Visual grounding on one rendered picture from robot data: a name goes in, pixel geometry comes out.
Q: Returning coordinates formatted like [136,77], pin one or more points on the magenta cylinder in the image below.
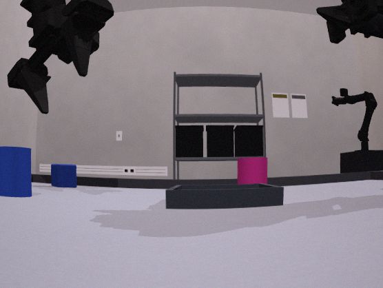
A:
[252,170]

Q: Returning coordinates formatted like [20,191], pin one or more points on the blue cube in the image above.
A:
[63,175]

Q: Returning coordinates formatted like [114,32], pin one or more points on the blue cylinder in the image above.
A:
[15,172]

